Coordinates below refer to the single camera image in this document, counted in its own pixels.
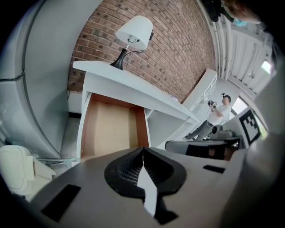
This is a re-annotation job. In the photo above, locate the white bookcase cabinet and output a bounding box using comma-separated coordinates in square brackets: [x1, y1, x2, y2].
[182, 68, 218, 112]

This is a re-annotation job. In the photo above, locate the blue face mask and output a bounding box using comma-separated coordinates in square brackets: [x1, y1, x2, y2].
[233, 18, 248, 28]

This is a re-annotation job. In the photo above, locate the black head-worn camera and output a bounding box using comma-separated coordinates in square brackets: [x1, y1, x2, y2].
[201, 0, 234, 23]

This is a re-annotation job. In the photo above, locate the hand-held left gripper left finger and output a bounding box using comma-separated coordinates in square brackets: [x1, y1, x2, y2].
[28, 147, 156, 228]

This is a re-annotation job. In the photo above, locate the white desk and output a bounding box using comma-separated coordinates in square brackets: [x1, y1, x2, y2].
[73, 60, 201, 156]

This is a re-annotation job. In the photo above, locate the white shade table lamp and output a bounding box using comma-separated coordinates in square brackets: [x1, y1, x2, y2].
[110, 15, 154, 71]

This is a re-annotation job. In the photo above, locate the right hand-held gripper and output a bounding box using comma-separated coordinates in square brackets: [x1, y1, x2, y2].
[166, 108, 261, 160]

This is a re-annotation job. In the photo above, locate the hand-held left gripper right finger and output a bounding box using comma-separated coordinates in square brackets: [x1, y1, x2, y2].
[144, 147, 230, 228]

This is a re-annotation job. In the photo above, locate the person's face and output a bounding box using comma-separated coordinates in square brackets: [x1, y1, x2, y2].
[231, 0, 262, 24]

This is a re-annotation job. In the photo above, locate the cream lidded trash bin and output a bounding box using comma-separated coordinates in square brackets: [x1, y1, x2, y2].
[0, 144, 57, 198]

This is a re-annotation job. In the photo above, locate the grey refrigerator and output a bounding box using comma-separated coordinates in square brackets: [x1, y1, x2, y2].
[0, 0, 105, 161]

